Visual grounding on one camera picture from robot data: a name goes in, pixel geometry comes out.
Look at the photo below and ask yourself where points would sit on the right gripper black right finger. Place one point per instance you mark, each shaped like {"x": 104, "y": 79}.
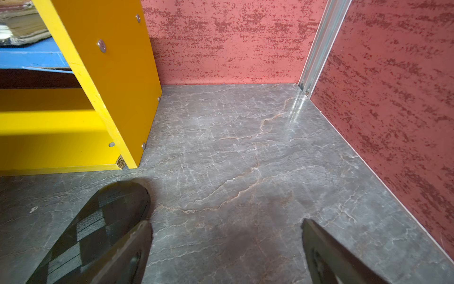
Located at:
{"x": 329, "y": 262}

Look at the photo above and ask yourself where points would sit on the yellow wooden bookshelf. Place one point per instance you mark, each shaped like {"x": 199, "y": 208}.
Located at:
{"x": 84, "y": 99}

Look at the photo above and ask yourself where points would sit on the aluminium corner post right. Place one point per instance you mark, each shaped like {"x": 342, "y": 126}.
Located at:
{"x": 329, "y": 27}

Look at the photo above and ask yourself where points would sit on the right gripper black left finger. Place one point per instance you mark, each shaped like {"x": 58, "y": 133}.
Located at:
{"x": 125, "y": 262}

